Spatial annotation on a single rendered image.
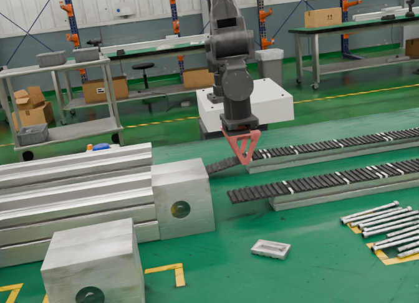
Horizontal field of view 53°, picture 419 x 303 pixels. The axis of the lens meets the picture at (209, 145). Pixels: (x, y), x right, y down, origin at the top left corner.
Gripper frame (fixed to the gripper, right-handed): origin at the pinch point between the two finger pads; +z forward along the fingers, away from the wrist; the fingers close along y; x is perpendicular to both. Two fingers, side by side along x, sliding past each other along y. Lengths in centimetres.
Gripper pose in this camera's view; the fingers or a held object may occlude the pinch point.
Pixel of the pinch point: (242, 157)
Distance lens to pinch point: 91.7
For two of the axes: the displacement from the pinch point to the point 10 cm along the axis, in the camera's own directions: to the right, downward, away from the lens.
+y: 1.5, 2.8, -9.5
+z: 1.2, 9.5, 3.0
